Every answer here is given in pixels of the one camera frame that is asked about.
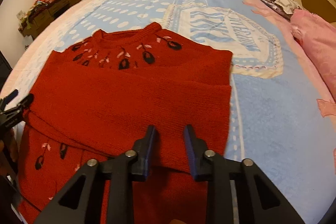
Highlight pink blue patterned bedspread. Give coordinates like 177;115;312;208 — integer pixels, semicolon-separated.
1;0;335;223

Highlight pink pillow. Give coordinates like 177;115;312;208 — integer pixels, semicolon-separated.
290;9;335;97

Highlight red knitted sweater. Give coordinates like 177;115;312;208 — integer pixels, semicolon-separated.
18;23;232;223

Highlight dark wooden desk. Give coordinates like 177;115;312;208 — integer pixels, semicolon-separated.
18;0;81;40

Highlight black bag by wall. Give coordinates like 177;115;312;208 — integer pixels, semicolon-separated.
0;51;13;90

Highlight person's left hand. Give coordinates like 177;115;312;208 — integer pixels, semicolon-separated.
1;129;19;181

